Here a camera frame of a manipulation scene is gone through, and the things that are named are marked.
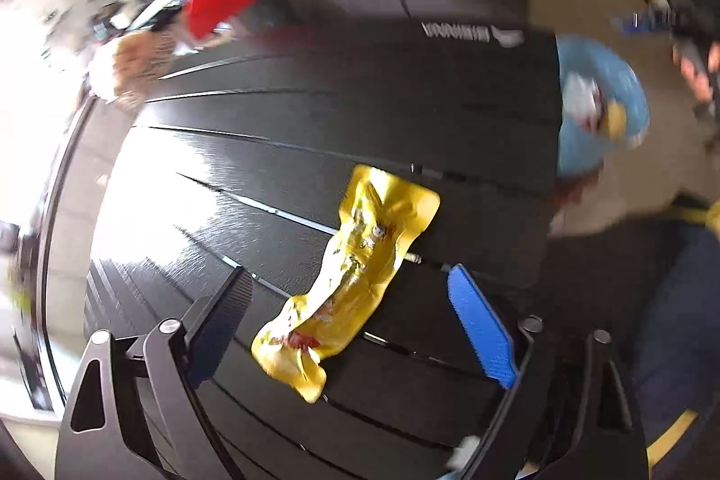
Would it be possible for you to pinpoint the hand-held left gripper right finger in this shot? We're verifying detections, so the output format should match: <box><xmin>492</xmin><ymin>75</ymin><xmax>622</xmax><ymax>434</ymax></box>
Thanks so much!
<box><xmin>447</xmin><ymin>263</ymin><xmax>649</xmax><ymax>480</ymax></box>

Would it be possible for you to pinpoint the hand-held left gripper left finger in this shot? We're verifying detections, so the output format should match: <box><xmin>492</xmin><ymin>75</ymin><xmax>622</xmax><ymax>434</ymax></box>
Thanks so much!
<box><xmin>54</xmin><ymin>267</ymin><xmax>254</xmax><ymax>480</ymax></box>

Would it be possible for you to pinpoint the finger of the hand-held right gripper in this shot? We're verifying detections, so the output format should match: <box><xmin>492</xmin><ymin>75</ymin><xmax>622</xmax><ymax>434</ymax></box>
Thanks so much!
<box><xmin>619</xmin><ymin>10</ymin><xmax>676</xmax><ymax>34</ymax></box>

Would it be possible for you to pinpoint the yellow snack wrapper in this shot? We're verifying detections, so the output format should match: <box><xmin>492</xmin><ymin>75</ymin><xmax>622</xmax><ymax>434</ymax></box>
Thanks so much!
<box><xmin>251</xmin><ymin>164</ymin><xmax>441</xmax><ymax>404</ymax></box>

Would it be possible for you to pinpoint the light blue trash bin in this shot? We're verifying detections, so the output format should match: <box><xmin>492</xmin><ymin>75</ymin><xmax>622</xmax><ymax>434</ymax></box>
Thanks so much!
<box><xmin>556</xmin><ymin>36</ymin><xmax>652</xmax><ymax>177</ymax></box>

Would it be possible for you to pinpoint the person's right hand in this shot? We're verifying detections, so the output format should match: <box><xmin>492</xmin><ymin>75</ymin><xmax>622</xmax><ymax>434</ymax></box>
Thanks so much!
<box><xmin>679</xmin><ymin>41</ymin><xmax>720</xmax><ymax>102</ymax></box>

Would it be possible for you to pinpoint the person's dark top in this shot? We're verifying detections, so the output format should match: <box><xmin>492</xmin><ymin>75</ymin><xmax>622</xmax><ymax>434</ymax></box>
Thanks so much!
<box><xmin>540</xmin><ymin>196</ymin><xmax>701</xmax><ymax>351</ymax></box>

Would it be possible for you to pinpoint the person's blue jeans leg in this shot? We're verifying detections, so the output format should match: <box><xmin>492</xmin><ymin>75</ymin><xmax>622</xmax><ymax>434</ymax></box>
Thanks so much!
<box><xmin>630</xmin><ymin>227</ymin><xmax>720</xmax><ymax>453</ymax></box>

